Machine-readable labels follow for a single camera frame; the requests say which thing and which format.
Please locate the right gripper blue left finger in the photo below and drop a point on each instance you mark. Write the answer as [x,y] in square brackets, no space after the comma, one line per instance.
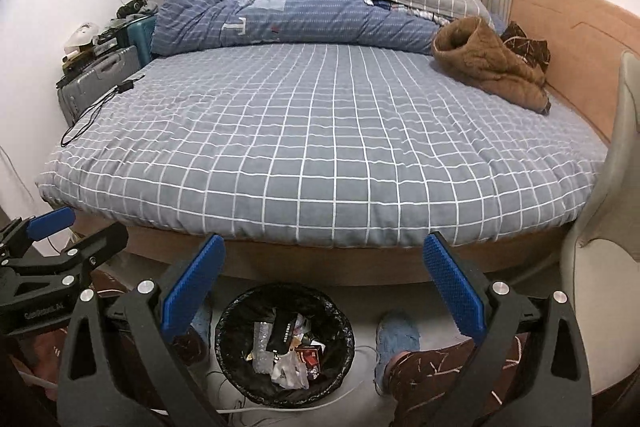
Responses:
[185,286]

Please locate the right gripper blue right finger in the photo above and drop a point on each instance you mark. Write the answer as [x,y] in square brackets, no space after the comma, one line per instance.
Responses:
[462,288]

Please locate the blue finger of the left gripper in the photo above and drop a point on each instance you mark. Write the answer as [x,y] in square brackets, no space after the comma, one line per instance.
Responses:
[55,221]

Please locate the clear bubble wrap roll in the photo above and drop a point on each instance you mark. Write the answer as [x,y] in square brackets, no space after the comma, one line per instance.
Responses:
[262,358]

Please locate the black foil sachet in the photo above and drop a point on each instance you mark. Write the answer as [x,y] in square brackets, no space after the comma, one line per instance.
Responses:
[284,325]

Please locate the white drawstring pouch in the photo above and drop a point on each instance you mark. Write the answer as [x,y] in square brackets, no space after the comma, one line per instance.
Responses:
[290,372]

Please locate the dark cookie box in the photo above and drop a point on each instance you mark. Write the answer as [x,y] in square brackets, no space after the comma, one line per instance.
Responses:
[310,354]

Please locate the black lined trash bin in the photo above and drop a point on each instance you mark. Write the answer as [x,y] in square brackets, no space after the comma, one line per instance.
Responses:
[318,319]

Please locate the blue slipper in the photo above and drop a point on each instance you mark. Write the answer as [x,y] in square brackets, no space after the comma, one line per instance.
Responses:
[201,321]
[396,336]

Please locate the brown patterned trouser leg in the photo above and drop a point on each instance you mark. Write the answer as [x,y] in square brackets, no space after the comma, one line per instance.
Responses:
[418,380]

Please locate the grey suitcase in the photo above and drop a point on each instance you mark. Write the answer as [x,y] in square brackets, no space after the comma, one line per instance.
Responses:
[77,94]

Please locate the beige chair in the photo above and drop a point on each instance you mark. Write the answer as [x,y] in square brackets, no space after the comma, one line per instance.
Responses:
[600,256]

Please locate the grey checked bed sheet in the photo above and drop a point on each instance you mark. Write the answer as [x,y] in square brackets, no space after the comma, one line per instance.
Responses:
[324,145]

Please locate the white helmet on suitcase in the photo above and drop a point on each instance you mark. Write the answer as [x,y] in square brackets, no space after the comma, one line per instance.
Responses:
[83,36]

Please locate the teal suitcase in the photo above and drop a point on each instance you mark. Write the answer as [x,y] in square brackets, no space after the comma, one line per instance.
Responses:
[137,30]

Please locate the brown fleece jacket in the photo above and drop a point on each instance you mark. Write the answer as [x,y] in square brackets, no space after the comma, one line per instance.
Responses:
[509,65]

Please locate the wooden headboard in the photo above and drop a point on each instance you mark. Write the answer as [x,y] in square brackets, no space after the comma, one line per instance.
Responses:
[586,39]

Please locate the blue striped duvet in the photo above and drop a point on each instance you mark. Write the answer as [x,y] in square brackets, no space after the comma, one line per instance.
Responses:
[195,25]

